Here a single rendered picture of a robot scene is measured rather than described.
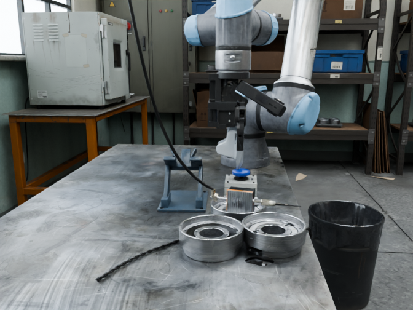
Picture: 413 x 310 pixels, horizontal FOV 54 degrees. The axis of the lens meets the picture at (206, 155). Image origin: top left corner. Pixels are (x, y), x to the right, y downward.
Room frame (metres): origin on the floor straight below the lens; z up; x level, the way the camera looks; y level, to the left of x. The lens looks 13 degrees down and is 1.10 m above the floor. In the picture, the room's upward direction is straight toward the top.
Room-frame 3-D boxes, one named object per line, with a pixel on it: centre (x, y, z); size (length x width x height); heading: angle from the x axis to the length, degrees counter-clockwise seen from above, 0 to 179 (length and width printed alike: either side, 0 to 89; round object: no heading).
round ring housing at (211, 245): (0.62, -0.01, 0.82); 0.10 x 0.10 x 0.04
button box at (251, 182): (0.88, -0.08, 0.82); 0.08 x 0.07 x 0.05; 174
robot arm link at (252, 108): (1.21, -0.13, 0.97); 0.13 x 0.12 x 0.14; 56
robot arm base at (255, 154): (1.21, -0.12, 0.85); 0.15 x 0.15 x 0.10
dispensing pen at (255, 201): (0.71, -0.09, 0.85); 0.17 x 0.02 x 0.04; 72
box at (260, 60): (4.28, -0.62, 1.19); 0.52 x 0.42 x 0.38; 84
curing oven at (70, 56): (3.12, 0.91, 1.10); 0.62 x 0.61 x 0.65; 174
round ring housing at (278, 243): (0.63, -0.11, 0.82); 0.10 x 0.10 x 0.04
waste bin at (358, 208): (1.77, -0.64, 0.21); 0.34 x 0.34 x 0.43
